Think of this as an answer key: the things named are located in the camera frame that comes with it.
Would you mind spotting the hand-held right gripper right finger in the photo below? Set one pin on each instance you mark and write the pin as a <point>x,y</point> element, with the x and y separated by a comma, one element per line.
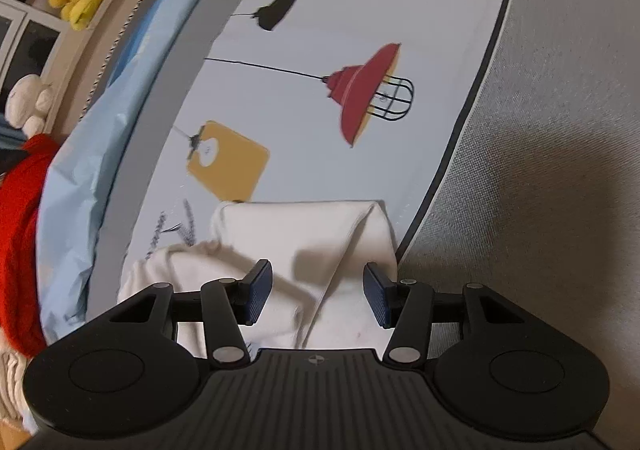
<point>377,295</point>

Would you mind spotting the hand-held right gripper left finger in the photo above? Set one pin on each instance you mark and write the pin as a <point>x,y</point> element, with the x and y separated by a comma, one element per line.
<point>257,292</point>

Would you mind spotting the white garment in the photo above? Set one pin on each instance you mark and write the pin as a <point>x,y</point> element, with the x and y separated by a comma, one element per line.
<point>310,240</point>

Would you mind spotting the light blue blanket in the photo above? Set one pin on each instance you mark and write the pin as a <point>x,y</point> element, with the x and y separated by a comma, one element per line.
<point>85,190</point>

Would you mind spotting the lamp print bed sheet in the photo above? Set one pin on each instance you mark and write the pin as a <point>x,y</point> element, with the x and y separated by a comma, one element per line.
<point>320,95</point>

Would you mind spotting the grey bed cover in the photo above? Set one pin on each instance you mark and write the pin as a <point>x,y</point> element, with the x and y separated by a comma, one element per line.
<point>545,170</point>

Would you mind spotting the red cloth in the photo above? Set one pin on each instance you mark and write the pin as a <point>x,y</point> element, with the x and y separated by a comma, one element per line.
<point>20,240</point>

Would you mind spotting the white knitted cloth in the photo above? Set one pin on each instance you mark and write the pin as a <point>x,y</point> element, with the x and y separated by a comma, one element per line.
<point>12,380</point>

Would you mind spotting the white plush toy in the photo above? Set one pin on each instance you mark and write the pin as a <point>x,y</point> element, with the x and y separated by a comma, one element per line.
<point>27,102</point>

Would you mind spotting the white framed window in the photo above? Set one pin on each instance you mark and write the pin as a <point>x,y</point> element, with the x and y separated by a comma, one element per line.
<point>22,35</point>

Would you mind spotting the beige bed frame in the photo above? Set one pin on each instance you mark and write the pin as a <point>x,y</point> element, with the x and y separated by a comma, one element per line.
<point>107,30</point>

